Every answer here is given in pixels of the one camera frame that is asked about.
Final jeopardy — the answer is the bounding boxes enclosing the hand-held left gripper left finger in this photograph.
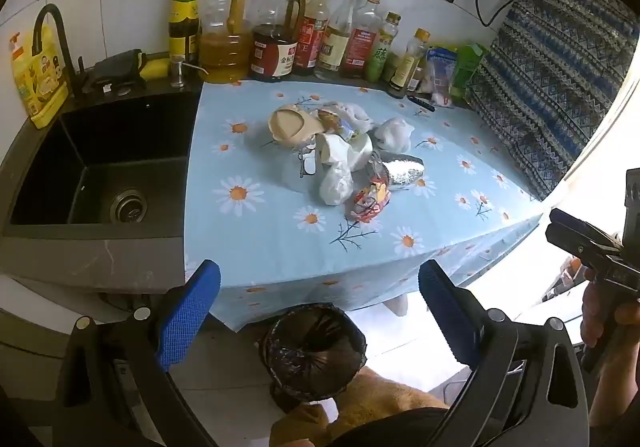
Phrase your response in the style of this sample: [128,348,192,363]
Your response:
[52,259,222,447]

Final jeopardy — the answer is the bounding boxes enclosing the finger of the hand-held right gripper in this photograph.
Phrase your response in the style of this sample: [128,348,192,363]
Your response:
[545,225,617,271]
[549,208,624,256]

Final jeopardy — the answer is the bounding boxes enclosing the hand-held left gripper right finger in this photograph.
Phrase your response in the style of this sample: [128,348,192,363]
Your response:
[419,259,591,447]

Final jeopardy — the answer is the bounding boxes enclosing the black-lined trash bin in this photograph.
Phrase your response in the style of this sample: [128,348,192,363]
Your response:
[260,303,368,415]

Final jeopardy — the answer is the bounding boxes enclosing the red orange snack wrapper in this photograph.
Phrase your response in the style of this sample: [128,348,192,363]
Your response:
[351,176,392,224]

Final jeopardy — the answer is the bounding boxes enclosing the silver foil packet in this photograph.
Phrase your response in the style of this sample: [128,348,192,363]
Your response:
[372,154,427,191]

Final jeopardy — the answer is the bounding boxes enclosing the white plastic bag ball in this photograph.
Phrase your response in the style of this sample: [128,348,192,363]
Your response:
[319,161,354,206]

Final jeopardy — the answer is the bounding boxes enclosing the clear plastic bag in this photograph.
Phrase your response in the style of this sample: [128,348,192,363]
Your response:
[281,146,327,194]

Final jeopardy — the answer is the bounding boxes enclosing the white paper bag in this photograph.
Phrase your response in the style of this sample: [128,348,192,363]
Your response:
[314,132,374,171]

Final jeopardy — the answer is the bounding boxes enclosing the brown paper bag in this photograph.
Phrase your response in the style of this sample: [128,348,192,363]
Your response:
[269,103,327,148]

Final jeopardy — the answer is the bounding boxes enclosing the white wrapper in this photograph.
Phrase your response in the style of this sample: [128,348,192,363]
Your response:
[317,101,373,134]

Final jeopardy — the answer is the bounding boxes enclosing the person's right forearm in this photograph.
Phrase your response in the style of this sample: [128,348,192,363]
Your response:
[589,327,640,430]

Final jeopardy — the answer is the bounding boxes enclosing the person's right hand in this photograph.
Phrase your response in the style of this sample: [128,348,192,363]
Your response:
[580,268,640,349]

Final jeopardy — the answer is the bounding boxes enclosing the brown fuzzy mat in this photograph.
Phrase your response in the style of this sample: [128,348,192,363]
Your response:
[270,366,448,447]

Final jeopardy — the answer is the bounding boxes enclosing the blue daisy tablecloth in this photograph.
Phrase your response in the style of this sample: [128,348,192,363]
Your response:
[184,79,547,334]

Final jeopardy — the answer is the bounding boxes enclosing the metal sink drain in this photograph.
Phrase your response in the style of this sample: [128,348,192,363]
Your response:
[110,188,149,224]

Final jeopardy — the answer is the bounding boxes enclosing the blue patterned cloth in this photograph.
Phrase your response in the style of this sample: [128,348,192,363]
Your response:
[466,0,640,201]

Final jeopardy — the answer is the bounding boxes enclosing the black sink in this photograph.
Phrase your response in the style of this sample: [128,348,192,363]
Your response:
[1,91,202,242]

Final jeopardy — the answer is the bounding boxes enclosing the clear bag of white powder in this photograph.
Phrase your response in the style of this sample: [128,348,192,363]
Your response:
[430,77,454,108]

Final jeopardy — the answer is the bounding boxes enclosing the green carton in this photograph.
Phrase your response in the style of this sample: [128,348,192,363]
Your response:
[451,43,489,98]

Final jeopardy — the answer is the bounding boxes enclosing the blue white plastic packet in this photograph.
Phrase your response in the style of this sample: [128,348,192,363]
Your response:
[425,47,459,84]

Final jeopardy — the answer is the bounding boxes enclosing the small olive bottle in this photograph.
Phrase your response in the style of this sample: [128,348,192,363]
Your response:
[387,28,432,98]

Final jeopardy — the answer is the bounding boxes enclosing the silver soap pump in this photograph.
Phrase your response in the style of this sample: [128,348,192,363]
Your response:
[170,55,209,88]

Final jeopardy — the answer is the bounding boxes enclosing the yellow sponge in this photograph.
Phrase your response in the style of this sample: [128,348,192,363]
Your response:
[140,58,172,80]

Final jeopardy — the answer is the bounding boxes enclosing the clear jug of yellow oil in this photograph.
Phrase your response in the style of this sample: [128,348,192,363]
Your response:
[199,0,254,84]

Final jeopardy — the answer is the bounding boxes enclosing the yellow detergent pouch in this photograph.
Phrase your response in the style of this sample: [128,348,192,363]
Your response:
[9,24,69,129]

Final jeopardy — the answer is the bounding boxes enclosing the dark jug with red label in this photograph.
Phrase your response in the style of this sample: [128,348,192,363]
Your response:
[249,0,307,83]

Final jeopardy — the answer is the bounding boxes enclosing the clear bottle red label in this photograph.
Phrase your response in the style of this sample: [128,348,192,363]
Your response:
[340,0,384,80]

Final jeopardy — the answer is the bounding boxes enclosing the clear bottle beige label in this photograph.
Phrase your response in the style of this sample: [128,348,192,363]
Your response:
[315,0,364,82]

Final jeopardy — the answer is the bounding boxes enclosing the green yellow label bottle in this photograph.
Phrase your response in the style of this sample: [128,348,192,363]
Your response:
[168,0,201,66]

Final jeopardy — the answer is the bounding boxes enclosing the black cap red label bottle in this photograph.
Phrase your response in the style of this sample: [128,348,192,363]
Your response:
[294,0,334,76]

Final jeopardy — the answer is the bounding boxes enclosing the black faucet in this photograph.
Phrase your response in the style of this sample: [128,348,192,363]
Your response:
[32,3,94,96]

